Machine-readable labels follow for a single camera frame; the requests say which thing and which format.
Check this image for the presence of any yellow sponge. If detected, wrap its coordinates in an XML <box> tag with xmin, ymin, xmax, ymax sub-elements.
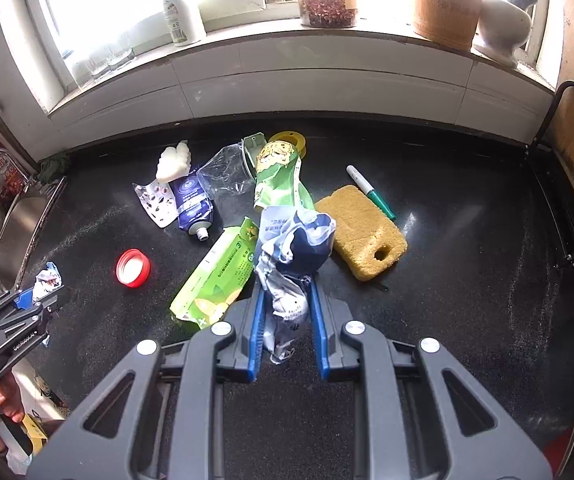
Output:
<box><xmin>315</xmin><ymin>185</ymin><xmax>408</xmax><ymax>282</ymax></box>

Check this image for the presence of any white ceramic vase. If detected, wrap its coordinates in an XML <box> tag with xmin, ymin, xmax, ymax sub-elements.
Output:
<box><xmin>473</xmin><ymin>0</ymin><xmax>537</xmax><ymax>68</ymax></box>

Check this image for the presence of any dark green rag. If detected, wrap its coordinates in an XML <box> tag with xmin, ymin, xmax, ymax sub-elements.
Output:
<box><xmin>36</xmin><ymin>152</ymin><xmax>70</xmax><ymax>185</ymax></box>

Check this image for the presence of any red dish soap bottle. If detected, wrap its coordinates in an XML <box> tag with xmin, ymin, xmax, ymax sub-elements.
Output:
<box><xmin>0</xmin><ymin>154</ymin><xmax>24</xmax><ymax>203</ymax></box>

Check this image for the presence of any black metal rack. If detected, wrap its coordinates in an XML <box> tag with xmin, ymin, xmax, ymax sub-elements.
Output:
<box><xmin>524</xmin><ymin>79</ymin><xmax>574</xmax><ymax>270</ymax></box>

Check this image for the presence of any green white marker pen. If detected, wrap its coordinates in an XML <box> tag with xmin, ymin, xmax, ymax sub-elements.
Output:
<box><xmin>345</xmin><ymin>165</ymin><xmax>396</xmax><ymax>221</ymax></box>

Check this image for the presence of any white foil blister wrapper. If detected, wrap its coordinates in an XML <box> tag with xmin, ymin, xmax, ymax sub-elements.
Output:
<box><xmin>133</xmin><ymin>180</ymin><xmax>178</xmax><ymax>229</ymax></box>

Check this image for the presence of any red bottle cap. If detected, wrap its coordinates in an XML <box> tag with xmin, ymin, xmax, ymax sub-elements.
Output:
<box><xmin>116</xmin><ymin>248</ymin><xmax>151</xmax><ymax>288</ymax></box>

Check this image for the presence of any yellow tape roll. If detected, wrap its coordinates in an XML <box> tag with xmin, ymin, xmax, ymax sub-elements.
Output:
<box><xmin>270</xmin><ymin>130</ymin><xmax>306</xmax><ymax>158</ymax></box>

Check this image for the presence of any chrome faucet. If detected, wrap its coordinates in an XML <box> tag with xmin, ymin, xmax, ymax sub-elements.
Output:
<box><xmin>0</xmin><ymin>148</ymin><xmax>32</xmax><ymax>195</ymax></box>

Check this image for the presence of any green snack bag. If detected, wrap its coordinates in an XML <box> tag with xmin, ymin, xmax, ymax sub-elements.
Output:
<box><xmin>253</xmin><ymin>140</ymin><xmax>315</xmax><ymax>211</ymax></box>

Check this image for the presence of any stainless steel sink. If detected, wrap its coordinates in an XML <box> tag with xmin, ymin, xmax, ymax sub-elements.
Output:
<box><xmin>0</xmin><ymin>177</ymin><xmax>66</xmax><ymax>294</ymax></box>

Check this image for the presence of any white detergent bottle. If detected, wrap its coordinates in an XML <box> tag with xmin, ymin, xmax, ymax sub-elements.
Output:
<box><xmin>162</xmin><ymin>0</ymin><xmax>206</xmax><ymax>46</ymax></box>

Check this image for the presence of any brown ceramic jar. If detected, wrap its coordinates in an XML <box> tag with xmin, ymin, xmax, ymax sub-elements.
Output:
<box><xmin>414</xmin><ymin>0</ymin><xmax>482</xmax><ymax>51</ymax></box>

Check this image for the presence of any blue white plastic bag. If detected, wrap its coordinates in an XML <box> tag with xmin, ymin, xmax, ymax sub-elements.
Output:
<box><xmin>254</xmin><ymin>206</ymin><xmax>336</xmax><ymax>364</ymax></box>

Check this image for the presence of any clear plastic packaging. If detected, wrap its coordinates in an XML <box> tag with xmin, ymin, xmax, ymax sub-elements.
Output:
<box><xmin>197</xmin><ymin>132</ymin><xmax>267</xmax><ymax>200</ymax></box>

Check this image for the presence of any white foam piece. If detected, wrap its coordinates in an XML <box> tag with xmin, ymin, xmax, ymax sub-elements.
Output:
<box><xmin>156</xmin><ymin>141</ymin><xmax>191</xmax><ymax>183</ymax></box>

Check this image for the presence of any blue toothpaste tube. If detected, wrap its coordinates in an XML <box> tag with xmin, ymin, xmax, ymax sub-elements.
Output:
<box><xmin>171</xmin><ymin>172</ymin><xmax>213</xmax><ymax>242</ymax></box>

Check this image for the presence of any jar of red dried goods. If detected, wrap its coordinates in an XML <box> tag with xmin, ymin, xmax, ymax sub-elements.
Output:
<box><xmin>299</xmin><ymin>0</ymin><xmax>357</xmax><ymax>28</ymax></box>

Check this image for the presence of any small wrapper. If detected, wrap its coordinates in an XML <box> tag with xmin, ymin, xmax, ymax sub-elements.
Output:
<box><xmin>32</xmin><ymin>262</ymin><xmax>62</xmax><ymax>304</ymax></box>

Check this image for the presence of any green cardboard box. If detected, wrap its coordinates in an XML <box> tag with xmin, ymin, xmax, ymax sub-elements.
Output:
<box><xmin>170</xmin><ymin>218</ymin><xmax>259</xmax><ymax>330</ymax></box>

